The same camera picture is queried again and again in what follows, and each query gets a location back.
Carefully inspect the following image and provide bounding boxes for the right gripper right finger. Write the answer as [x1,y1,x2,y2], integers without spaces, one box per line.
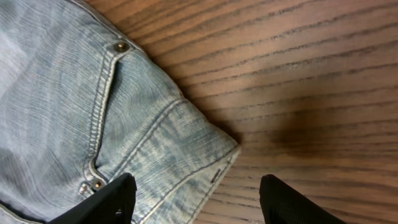
[259,174,345,224]

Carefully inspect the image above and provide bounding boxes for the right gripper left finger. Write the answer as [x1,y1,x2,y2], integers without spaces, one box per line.
[49,173,137,224]

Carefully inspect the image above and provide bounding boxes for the light blue denim shorts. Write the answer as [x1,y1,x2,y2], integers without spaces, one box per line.
[1,0,239,223]

